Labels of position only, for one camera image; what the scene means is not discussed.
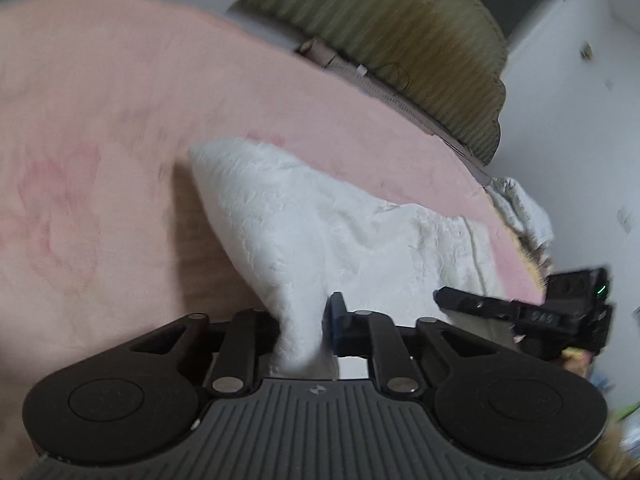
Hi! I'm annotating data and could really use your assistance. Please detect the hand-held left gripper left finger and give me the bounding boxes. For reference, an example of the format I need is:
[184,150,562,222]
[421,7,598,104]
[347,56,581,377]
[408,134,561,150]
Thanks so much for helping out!
[129,310,281,397]

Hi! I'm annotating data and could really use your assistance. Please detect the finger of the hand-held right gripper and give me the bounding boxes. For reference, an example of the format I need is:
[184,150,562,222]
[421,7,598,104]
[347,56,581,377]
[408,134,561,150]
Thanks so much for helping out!
[434,287,527,323]

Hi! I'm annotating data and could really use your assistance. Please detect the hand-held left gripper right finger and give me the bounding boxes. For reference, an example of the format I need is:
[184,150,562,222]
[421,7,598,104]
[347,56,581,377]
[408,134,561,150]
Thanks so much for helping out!
[322,292,502,396]

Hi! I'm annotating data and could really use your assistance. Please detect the white pants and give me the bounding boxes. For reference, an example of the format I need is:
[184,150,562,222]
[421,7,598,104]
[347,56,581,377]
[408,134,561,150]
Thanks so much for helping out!
[187,137,507,381]

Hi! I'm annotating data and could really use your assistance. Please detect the patterned white pillow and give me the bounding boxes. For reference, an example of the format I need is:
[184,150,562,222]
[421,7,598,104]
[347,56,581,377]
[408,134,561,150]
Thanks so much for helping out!
[486,176,554,261]

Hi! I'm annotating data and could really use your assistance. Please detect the pink blanket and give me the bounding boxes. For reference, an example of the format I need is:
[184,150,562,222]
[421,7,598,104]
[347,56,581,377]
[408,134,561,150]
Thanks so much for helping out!
[0,0,547,480]

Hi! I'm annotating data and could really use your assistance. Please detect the olive padded headboard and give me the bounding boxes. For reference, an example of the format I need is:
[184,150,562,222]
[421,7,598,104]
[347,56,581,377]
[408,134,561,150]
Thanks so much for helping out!
[227,0,508,167]

